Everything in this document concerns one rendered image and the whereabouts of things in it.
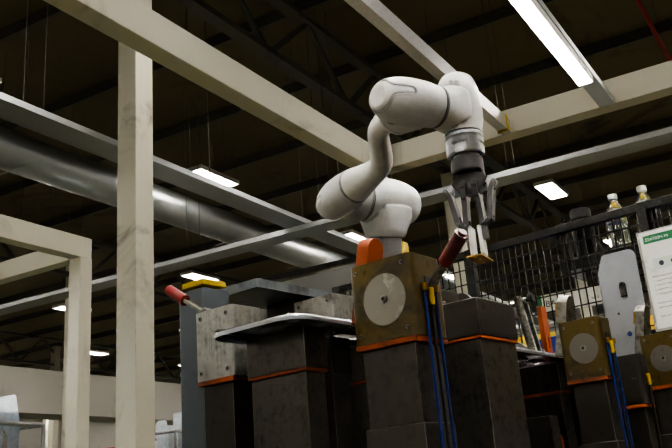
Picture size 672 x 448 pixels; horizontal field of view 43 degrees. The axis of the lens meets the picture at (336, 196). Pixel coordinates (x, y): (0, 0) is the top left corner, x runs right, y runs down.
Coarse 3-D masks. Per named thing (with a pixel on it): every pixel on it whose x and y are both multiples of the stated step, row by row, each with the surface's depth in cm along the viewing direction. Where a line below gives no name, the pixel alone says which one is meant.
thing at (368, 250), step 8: (360, 240) 128; (368, 240) 127; (376, 240) 128; (360, 248) 127; (368, 248) 126; (376, 248) 128; (360, 256) 127; (368, 256) 126; (376, 256) 127; (360, 264) 126; (352, 312) 125; (352, 320) 125
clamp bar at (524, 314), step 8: (520, 296) 226; (528, 296) 225; (512, 304) 228; (520, 304) 225; (520, 312) 225; (528, 312) 227; (520, 320) 224; (528, 320) 226; (528, 328) 222; (528, 336) 222; (536, 336) 224; (528, 344) 222; (536, 344) 223
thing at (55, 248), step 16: (0, 224) 794; (16, 224) 810; (32, 224) 827; (0, 240) 801; (16, 240) 806; (32, 240) 822; (48, 240) 839; (64, 240) 857; (80, 240) 875; (32, 256) 909; (48, 256) 896; (64, 256) 865; (80, 256) 870; (0, 272) 930; (16, 272) 916; (32, 272) 910
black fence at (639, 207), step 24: (600, 216) 276; (624, 216) 272; (648, 216) 267; (504, 240) 297; (528, 240) 291; (576, 240) 281; (600, 240) 276; (624, 240) 271; (552, 264) 285; (336, 288) 342; (456, 288) 308; (480, 288) 301; (528, 288) 289; (552, 312) 281
